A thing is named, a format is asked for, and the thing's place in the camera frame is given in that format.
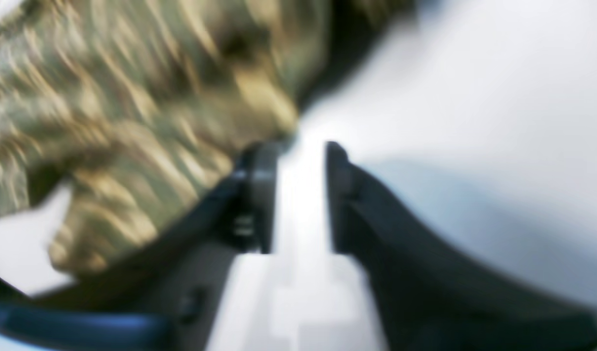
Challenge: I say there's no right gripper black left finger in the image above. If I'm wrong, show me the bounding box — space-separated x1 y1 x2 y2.
0 142 280 351

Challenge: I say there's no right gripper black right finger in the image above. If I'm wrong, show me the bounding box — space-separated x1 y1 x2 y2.
325 141 597 351

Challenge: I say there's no camouflage t-shirt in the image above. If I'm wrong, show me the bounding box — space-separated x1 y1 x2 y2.
0 0 409 275

